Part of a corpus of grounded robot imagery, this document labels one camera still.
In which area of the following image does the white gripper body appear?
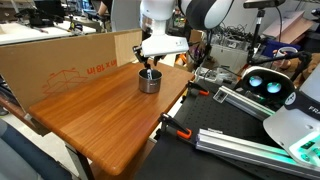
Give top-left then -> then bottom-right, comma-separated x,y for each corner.
141,34 -> 190,58

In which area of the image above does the white VR controller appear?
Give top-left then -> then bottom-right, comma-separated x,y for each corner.
276,46 -> 299,60

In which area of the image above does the brown sleeved forearm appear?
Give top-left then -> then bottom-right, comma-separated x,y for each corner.
284,53 -> 320,89

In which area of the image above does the stainless steel pot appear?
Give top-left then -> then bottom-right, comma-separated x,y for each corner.
137,67 -> 164,95

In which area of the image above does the operator hand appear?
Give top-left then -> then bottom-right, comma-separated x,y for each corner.
272,49 -> 285,69

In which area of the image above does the orange object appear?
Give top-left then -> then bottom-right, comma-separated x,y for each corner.
174,52 -> 188,68

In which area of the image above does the small cardboard box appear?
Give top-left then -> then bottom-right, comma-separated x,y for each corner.
189,29 -> 204,46

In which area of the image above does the black orange bar clamp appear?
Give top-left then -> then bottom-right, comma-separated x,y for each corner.
157,112 -> 194,141
185,80 -> 211,98

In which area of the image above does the grey metal cabinet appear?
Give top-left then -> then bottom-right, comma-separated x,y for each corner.
209,42 -> 250,73

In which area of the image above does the person in black shirt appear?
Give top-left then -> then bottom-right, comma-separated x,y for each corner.
96,0 -> 114,17

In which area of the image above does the black perforated breadboard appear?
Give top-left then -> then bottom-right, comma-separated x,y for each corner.
133,83 -> 320,180

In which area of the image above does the brown cardboard panel red print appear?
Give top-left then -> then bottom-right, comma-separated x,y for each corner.
0,28 -> 145,114

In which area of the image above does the white VR headset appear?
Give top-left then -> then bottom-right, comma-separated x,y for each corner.
239,65 -> 297,108

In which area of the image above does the white work table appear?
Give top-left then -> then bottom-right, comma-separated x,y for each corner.
0,21 -> 98,47

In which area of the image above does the black machine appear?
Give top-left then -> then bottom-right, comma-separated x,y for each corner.
14,8 -> 66,29

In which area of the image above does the flat cardboard sheet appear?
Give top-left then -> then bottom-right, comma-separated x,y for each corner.
262,9 -> 315,44

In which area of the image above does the blue grey padded chair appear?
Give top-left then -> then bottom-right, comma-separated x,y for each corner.
0,118 -> 74,180

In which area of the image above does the white device with cables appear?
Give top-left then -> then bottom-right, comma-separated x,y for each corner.
194,65 -> 234,86

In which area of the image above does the black camera tripod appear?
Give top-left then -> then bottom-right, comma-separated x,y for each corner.
245,7 -> 313,83

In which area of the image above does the short aluminium extrusion rail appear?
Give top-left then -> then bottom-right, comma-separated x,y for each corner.
212,85 -> 279,122

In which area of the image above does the black stereo camera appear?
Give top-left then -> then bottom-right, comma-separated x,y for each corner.
242,0 -> 287,10

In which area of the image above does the long aluminium extrusion rail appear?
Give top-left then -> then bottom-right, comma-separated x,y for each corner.
195,127 -> 320,180

